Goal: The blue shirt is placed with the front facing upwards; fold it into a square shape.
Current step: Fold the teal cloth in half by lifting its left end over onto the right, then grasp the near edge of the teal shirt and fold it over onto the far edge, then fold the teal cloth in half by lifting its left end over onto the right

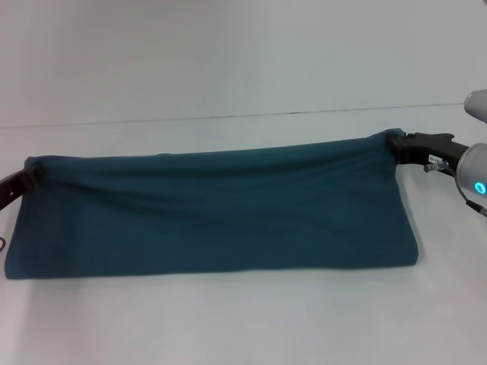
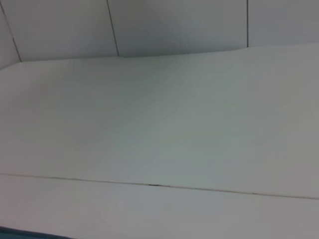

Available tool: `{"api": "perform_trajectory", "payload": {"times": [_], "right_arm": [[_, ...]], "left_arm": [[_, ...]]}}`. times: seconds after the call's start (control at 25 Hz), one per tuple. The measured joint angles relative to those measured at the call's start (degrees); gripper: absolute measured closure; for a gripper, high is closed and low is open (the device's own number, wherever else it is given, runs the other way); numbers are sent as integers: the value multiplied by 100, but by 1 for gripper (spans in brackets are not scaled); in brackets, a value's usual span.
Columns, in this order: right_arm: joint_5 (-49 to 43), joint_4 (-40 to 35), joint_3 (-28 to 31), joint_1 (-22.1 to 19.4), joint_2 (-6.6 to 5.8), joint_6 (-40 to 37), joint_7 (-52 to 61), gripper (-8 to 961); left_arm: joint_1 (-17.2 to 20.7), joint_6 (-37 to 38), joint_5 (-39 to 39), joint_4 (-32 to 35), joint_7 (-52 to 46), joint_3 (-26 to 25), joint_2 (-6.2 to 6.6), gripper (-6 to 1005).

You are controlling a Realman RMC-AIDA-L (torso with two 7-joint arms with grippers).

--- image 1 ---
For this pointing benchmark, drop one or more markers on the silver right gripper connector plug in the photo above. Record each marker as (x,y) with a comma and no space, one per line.
(433,166)

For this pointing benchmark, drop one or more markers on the white and silver right robot arm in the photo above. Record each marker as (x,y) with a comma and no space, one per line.
(473,176)

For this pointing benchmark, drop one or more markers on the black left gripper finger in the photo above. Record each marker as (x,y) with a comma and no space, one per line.
(33,176)

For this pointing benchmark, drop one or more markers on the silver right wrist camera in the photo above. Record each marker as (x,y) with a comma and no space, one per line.
(476,106)

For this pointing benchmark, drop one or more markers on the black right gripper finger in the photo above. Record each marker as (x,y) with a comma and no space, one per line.
(395,146)

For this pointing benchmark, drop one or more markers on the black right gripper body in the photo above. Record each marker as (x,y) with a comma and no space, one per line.
(433,150)

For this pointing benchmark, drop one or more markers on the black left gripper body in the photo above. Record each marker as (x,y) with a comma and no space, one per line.
(9,190)

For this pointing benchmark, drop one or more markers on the teal t-shirt with FREE print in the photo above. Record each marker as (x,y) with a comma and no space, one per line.
(213,220)

